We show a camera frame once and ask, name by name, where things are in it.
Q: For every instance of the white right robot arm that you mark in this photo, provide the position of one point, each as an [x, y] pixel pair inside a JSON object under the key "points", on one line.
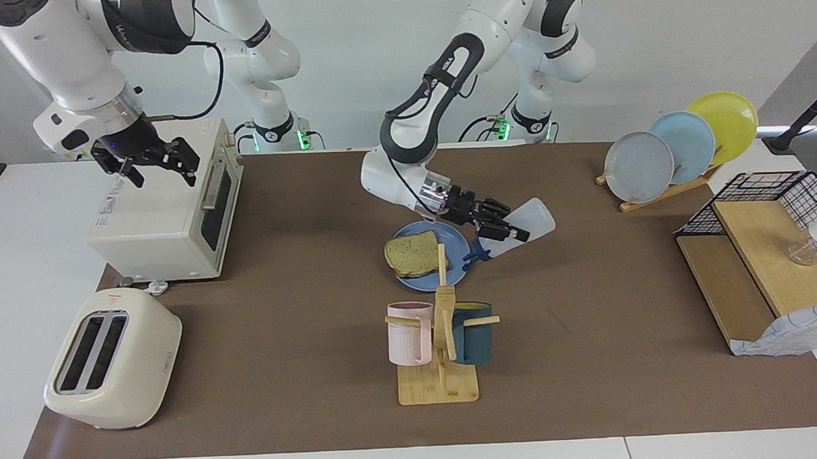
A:
{"points": [[55, 45]]}

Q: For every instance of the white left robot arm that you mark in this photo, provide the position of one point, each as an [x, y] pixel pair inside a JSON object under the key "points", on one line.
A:
{"points": [[489, 16]]}

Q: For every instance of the black stand pole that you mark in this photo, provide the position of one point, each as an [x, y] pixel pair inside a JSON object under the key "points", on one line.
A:
{"points": [[779, 142]]}

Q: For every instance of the white wall socket box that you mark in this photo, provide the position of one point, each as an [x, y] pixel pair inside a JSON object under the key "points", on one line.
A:
{"points": [[73, 157]]}

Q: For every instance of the white toaster oven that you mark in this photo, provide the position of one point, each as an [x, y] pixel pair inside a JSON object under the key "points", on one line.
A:
{"points": [[163, 218]]}

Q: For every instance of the pale grey plate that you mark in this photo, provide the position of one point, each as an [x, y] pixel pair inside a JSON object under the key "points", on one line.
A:
{"points": [[641, 170]]}

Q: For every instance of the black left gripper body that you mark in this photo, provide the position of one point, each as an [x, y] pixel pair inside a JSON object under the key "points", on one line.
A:
{"points": [[472, 208]]}

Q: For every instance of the white bottle with blue cap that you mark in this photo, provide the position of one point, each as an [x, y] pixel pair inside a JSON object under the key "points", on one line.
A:
{"points": [[534, 218]]}

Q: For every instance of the brown table mat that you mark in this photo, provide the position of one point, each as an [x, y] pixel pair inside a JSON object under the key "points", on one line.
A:
{"points": [[283, 329]]}

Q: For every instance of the pink ribbed mug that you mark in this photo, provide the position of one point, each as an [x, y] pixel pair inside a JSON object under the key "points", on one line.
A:
{"points": [[405, 338]]}

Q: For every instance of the wooden shelf unit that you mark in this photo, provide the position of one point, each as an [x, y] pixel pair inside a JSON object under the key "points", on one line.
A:
{"points": [[755, 244]]}

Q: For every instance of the toasted bread slice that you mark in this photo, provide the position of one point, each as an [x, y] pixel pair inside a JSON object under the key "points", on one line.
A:
{"points": [[413, 253]]}

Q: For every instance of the cream two-slot toaster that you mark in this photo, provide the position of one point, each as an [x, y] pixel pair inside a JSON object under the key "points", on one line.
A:
{"points": [[138, 375]]}

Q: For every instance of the blue round plate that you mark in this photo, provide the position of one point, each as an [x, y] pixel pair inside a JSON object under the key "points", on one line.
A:
{"points": [[459, 265]]}

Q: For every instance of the dark teal mug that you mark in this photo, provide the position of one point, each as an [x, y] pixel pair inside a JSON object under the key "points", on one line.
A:
{"points": [[477, 339]]}

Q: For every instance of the wooden plate rack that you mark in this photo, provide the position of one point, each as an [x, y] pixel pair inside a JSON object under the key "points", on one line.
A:
{"points": [[652, 201]]}

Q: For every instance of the light blue plate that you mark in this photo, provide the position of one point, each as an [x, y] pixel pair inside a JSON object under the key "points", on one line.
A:
{"points": [[691, 141]]}

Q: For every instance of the white patterned cloth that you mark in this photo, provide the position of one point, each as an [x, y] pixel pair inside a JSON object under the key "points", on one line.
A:
{"points": [[792, 331]]}

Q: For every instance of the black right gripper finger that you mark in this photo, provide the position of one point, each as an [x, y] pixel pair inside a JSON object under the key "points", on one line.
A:
{"points": [[187, 159], [131, 172]]}

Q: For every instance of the yellow plate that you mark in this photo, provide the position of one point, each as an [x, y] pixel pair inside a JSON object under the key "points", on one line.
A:
{"points": [[727, 120]]}

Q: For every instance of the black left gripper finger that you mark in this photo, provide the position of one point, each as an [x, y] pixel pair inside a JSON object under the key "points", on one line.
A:
{"points": [[504, 233], [504, 208]]}

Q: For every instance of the wooden mug tree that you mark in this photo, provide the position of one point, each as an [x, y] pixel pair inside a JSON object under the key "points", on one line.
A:
{"points": [[438, 388]]}

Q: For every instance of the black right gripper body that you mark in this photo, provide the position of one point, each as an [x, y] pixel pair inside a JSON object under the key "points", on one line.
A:
{"points": [[130, 143]]}

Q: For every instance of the clear drinking glass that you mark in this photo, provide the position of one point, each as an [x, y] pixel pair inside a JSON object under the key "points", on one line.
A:
{"points": [[800, 253]]}

